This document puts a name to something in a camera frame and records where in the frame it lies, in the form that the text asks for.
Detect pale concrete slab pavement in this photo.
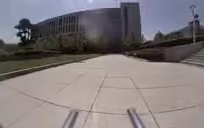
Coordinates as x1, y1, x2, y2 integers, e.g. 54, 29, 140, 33
0, 53, 204, 128

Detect large dark glass building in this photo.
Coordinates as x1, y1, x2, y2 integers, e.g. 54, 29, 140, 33
30, 2, 143, 54

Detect row of bushes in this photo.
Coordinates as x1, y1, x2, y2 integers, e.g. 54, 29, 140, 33
9, 32, 122, 55

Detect robot's own part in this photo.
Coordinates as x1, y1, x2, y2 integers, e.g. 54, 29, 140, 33
126, 107, 147, 128
61, 110, 80, 128

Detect pale concrete kerb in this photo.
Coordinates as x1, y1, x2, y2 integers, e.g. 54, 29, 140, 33
0, 54, 101, 80

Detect hedge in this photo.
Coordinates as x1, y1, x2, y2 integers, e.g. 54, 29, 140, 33
141, 33, 204, 49

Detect grass lawn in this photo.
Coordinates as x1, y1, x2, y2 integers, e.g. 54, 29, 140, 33
0, 53, 101, 77

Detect dark pine tree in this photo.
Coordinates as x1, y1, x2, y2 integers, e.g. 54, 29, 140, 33
13, 18, 34, 47

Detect low building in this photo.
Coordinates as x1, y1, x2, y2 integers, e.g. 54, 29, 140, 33
163, 19, 204, 42

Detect tall lamp pole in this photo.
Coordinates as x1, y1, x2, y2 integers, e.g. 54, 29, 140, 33
189, 4, 198, 44

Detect concrete stairs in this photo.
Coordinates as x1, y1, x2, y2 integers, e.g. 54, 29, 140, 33
180, 44, 204, 70

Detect low concrete wall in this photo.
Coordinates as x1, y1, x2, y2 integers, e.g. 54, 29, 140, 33
125, 39, 204, 63

